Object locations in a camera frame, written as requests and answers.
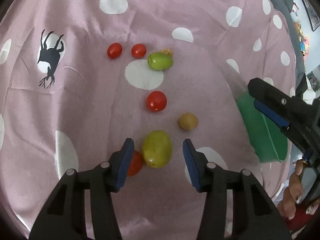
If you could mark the red cherry tomato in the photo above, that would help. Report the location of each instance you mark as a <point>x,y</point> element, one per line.
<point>156,101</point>
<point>138,51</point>
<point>114,50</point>
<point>136,164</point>

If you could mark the pink polka dot cloth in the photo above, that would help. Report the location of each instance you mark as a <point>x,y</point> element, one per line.
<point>66,104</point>

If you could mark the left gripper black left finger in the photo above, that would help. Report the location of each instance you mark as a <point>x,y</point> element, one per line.
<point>63,214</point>

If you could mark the right hand painted nails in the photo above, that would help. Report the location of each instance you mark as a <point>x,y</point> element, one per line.
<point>292,195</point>

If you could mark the small brown round fruit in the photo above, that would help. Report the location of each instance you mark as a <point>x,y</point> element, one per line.
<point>188,121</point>

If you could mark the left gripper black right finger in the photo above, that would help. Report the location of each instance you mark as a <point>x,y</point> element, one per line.
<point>254,214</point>

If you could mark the large yellow-green fruit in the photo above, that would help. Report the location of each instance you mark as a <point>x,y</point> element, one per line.
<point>157,149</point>

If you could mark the green plastic bowl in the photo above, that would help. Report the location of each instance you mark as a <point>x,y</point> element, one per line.
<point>266,138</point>

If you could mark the green oval fruit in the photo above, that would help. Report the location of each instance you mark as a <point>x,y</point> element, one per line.
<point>159,61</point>

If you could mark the small yellow-brown fruit behind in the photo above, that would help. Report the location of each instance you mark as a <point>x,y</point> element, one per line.
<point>167,52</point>

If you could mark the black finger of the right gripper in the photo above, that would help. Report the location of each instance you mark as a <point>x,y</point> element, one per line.
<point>288,113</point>

